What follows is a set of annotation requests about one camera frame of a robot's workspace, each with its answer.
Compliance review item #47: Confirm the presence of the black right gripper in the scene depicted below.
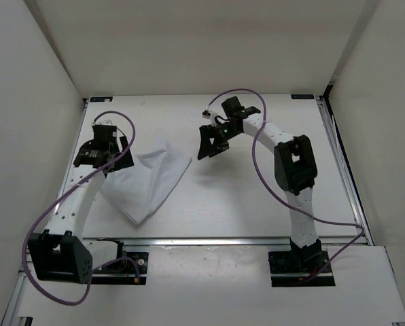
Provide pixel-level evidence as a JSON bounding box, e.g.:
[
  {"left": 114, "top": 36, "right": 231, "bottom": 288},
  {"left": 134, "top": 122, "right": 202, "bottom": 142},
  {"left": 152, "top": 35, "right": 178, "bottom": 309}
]
[{"left": 197, "top": 123, "right": 241, "bottom": 160}]

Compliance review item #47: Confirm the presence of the white fabric skirt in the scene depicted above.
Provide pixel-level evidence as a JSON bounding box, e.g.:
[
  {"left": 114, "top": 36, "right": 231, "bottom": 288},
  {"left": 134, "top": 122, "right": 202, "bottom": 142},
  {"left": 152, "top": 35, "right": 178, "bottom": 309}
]
[{"left": 100, "top": 136, "right": 192, "bottom": 225}]

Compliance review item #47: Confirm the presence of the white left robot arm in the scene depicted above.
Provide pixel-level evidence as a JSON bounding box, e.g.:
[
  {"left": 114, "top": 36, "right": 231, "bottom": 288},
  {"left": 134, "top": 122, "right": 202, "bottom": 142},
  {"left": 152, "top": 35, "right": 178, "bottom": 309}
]
[{"left": 28, "top": 124, "right": 134, "bottom": 284}]

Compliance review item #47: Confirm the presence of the blue left corner label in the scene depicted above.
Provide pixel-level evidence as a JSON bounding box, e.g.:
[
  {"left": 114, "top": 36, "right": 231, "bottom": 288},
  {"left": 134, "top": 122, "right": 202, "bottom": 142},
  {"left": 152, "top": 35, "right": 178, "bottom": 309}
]
[{"left": 89, "top": 96, "right": 113, "bottom": 103}]

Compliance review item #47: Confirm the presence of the blue corner label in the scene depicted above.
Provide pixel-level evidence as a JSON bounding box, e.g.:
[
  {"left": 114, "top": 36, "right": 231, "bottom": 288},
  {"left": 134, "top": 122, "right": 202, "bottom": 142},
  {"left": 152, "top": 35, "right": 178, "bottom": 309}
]
[
  {"left": 291, "top": 94, "right": 315, "bottom": 100},
  {"left": 89, "top": 96, "right": 113, "bottom": 103}
]

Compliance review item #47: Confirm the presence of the blue right corner label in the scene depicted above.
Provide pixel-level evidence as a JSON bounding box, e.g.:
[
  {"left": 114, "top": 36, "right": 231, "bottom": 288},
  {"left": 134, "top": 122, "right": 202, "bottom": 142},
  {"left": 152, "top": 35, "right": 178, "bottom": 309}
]
[{"left": 291, "top": 94, "right": 315, "bottom": 100}]

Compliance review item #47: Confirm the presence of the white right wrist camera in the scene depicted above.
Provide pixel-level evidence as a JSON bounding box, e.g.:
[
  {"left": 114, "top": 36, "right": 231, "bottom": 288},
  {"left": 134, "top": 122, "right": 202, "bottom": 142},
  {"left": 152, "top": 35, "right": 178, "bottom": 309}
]
[{"left": 202, "top": 108, "right": 218, "bottom": 119}]

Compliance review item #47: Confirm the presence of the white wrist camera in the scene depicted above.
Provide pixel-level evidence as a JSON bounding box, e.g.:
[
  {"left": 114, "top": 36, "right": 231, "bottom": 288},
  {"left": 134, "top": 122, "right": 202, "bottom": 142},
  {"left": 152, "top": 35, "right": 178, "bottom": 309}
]
[
  {"left": 92, "top": 119, "right": 114, "bottom": 126},
  {"left": 202, "top": 108, "right": 218, "bottom": 119}
]

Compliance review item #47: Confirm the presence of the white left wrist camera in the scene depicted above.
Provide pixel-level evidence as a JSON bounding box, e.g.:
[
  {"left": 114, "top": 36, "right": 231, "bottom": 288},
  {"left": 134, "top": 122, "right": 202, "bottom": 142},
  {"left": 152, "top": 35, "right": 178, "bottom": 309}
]
[{"left": 92, "top": 119, "right": 114, "bottom": 126}]

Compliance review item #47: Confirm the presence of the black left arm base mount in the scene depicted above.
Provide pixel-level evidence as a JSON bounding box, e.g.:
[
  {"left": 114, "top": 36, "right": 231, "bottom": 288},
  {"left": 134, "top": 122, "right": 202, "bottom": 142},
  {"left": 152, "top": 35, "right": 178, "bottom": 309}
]
[{"left": 86, "top": 238, "right": 149, "bottom": 286}]

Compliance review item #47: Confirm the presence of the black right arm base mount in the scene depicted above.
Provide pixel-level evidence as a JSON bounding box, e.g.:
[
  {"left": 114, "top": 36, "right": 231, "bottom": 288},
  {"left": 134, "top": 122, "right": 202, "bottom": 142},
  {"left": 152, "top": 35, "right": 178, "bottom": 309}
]
[{"left": 268, "top": 240, "right": 336, "bottom": 288}]

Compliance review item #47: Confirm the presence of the aluminium left front frame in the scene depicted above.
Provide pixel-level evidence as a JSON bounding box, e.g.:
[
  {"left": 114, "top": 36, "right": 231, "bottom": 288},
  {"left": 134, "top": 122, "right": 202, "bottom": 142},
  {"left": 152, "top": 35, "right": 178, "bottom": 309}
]
[{"left": 0, "top": 272, "right": 33, "bottom": 326}]

